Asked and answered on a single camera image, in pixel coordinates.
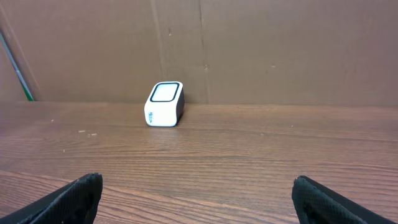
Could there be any grey metal pole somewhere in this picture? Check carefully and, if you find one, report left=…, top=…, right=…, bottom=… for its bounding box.
left=1, top=32, right=35, bottom=101

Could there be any white barcode scanner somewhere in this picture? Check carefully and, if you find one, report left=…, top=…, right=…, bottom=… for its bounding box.
left=144, top=82, right=185, bottom=127

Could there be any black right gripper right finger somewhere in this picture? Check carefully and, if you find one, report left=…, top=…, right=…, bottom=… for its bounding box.
left=292, top=175, right=396, bottom=224

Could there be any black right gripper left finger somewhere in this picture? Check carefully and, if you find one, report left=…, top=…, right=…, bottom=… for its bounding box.
left=1, top=173, right=103, bottom=224

